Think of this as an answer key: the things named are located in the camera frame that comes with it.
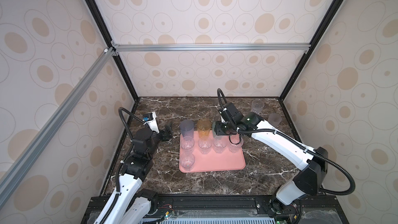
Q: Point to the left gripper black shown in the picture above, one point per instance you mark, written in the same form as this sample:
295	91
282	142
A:
167	136

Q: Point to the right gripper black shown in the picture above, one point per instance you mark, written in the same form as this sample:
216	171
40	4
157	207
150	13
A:
218	131

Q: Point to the yellow transparent tumbler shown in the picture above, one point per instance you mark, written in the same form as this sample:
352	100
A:
203	128

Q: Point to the clear faceted glass front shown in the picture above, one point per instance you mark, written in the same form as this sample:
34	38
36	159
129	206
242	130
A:
205	145

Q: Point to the clear faceted glass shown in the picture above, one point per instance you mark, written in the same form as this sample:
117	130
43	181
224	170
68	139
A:
187	144
205	145

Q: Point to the pink plastic tray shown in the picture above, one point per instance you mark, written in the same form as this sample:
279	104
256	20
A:
213	161

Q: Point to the grey frosted tumbler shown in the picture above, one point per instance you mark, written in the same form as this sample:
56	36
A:
187	128

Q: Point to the green frosted tumbler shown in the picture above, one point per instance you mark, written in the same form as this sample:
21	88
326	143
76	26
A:
216	128

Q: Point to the small clear cup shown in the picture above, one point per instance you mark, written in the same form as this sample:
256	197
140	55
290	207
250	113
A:
187	161

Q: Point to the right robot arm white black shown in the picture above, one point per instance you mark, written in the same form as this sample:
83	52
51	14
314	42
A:
311	163

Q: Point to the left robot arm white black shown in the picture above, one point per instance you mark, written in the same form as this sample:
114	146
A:
129	204

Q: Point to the frosted white cup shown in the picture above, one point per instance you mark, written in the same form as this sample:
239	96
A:
274	119

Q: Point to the silver aluminium side bar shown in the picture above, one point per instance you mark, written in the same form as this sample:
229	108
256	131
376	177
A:
30	155

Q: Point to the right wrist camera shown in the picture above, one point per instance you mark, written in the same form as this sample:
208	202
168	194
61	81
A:
230	113

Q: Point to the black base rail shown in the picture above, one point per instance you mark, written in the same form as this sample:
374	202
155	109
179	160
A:
236	209

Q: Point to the black frame post left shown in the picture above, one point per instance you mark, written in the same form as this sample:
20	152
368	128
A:
101	25

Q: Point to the black frame post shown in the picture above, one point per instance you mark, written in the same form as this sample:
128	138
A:
325	23
101	25

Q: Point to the black frame post right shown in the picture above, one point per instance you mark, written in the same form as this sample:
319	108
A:
325	23

